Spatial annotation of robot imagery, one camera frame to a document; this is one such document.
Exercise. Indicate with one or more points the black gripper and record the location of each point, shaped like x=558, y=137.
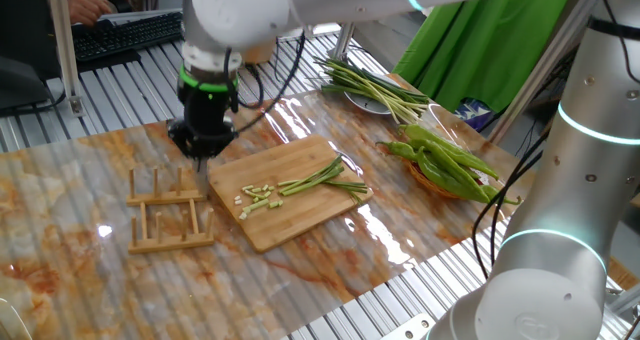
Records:
x=207, y=107

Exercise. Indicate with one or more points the uncut green garlic stalks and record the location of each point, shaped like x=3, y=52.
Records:
x=310, y=181

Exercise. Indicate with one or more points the bamboo cutting board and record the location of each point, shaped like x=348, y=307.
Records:
x=310, y=215

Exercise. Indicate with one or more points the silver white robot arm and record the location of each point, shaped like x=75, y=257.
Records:
x=240, y=10

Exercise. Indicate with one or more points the long cut green garlic piece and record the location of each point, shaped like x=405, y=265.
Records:
x=256, y=206

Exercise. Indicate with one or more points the bunch of green garlic stalks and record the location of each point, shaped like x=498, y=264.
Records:
x=390, y=97

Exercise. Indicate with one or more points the person's bare hand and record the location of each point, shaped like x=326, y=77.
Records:
x=89, y=8

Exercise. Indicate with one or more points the wooden peg rack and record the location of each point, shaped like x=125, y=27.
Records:
x=165, y=198

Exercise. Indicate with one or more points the black computer keyboard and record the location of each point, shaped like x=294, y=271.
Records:
x=125, y=37

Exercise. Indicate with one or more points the clear glass dish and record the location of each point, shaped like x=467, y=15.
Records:
x=356, y=166

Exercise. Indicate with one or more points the grey round plate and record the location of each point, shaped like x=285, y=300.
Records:
x=365, y=107

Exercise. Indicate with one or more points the marble pattern table mat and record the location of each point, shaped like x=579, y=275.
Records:
x=100, y=290

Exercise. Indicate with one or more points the black computer monitor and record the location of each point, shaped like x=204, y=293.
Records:
x=20, y=80

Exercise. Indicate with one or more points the long green chili pepper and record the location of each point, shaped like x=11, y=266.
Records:
x=455, y=171
x=402, y=150
x=450, y=150
x=495, y=195
x=432, y=175

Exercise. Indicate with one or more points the woven wicker basket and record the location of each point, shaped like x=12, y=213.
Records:
x=413, y=171

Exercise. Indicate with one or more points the blue patterned bag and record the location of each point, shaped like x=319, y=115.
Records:
x=472, y=115

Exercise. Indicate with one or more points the white metal mounting plate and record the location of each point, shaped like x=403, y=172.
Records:
x=410, y=330

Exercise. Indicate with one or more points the green cloth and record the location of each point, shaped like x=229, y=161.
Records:
x=475, y=55

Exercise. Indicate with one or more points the aluminium frame post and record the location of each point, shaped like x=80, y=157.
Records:
x=525, y=95
x=65, y=45
x=344, y=40

